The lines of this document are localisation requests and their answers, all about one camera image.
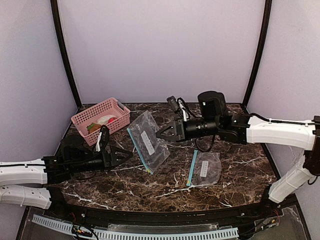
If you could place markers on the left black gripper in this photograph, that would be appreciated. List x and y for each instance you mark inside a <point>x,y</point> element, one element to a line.
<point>107,160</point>

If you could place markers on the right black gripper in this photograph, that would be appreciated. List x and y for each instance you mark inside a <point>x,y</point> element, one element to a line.
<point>179,130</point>

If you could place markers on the zip bag with blue zipper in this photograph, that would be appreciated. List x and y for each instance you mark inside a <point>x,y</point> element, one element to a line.
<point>151,150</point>

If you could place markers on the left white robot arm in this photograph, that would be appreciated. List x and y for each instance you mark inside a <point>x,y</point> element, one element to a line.
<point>29,183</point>

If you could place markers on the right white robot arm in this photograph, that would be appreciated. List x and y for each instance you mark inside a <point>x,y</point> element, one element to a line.
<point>216,121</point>

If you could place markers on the red toy fruit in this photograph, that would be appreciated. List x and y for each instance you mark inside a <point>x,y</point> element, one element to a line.
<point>112,119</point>

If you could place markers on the white toy bun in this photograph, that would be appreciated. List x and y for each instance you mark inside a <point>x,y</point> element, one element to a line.
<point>104,119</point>

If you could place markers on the pink perforated plastic basket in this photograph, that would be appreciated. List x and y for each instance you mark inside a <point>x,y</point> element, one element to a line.
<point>110,112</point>

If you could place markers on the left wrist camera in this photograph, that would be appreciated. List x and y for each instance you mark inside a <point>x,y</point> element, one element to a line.
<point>103,139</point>

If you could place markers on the black front table rail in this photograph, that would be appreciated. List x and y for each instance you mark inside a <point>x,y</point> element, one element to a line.
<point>241,216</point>

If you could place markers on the white slotted cable duct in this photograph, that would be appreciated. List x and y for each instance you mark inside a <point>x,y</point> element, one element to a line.
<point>138,232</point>

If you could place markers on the right black frame post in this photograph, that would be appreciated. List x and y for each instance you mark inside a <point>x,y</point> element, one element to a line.
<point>259,52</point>

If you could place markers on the black frame post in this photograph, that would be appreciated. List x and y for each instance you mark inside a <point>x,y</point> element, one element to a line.
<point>259,52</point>
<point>64,53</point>

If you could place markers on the left black frame post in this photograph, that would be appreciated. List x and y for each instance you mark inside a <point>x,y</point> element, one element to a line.
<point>64,53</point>

